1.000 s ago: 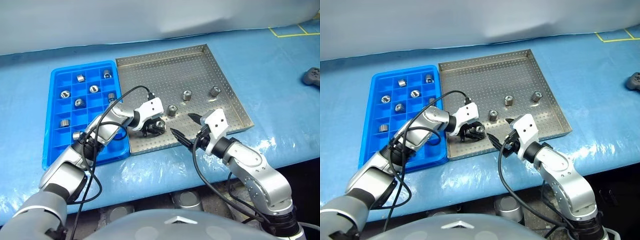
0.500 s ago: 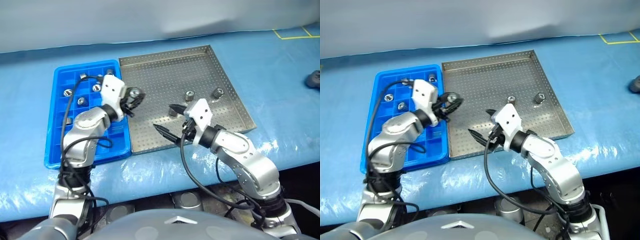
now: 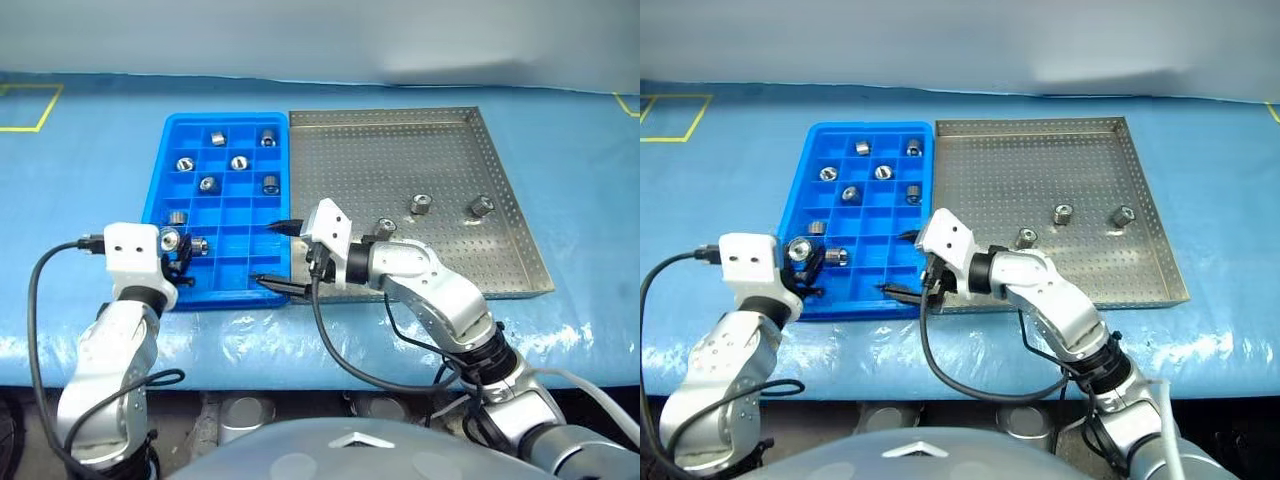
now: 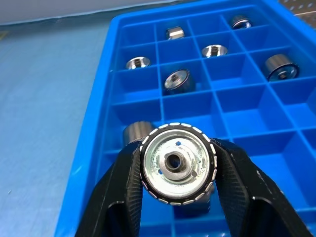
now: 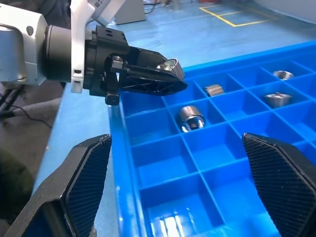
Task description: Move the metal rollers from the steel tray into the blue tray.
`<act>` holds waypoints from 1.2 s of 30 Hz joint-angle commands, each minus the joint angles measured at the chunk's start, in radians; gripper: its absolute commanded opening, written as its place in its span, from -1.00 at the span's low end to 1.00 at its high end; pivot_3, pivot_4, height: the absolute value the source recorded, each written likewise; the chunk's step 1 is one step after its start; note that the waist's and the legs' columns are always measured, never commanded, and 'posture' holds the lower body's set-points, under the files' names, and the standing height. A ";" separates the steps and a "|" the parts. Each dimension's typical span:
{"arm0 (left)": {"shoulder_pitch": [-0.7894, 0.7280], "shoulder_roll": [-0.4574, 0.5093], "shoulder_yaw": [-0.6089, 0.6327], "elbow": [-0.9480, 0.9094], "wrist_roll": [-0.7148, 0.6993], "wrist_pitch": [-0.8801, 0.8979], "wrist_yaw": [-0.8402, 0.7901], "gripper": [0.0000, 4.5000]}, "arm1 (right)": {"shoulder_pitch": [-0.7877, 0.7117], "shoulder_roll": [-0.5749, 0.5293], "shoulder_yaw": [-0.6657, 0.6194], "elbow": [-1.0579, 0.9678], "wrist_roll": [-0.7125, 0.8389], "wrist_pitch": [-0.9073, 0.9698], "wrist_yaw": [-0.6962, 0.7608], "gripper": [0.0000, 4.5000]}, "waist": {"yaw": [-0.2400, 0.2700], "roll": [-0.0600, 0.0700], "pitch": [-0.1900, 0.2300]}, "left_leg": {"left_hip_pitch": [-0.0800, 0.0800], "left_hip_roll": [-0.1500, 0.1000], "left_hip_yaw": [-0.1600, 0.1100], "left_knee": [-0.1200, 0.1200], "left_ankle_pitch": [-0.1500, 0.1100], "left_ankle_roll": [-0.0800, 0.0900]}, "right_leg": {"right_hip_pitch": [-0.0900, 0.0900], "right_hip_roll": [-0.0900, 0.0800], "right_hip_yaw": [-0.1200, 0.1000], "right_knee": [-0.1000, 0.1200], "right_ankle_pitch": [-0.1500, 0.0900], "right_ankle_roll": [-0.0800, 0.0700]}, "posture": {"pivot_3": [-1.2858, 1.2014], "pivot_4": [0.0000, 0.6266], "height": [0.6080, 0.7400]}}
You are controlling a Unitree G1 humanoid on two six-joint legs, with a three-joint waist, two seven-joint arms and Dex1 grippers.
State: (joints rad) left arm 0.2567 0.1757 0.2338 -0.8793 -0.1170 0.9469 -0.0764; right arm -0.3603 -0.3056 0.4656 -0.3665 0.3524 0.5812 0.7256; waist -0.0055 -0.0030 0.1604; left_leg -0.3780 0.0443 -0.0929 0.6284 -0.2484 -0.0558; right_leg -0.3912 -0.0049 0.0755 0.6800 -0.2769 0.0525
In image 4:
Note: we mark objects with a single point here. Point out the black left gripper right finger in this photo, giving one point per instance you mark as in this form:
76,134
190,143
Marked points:
237,182

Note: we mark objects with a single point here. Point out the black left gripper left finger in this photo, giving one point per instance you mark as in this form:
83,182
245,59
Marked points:
116,187

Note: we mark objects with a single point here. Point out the metal roller with black rim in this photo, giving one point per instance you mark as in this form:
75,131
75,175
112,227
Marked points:
178,164

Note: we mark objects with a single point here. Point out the blue compartment tray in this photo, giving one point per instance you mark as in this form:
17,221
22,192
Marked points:
237,103

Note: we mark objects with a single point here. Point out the perforated steel tray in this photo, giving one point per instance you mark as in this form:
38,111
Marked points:
302,7

